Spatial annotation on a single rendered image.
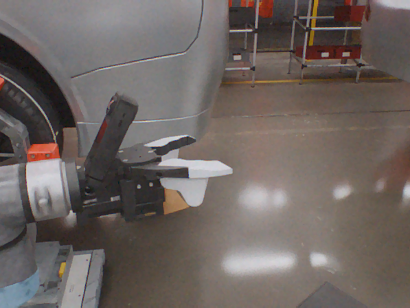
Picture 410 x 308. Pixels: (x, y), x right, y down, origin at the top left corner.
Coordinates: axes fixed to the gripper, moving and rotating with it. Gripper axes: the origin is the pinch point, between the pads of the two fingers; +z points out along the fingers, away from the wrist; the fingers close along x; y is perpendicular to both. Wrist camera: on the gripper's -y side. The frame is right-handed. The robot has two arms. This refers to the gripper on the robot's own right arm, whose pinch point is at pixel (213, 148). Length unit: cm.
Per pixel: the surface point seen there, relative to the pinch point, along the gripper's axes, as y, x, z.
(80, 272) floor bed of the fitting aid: 99, -128, -28
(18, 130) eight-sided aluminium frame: 15, -91, -37
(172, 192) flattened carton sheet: 97, -196, 39
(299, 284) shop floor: 112, -91, 77
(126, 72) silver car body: 0, -103, 3
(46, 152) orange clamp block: 23, -90, -30
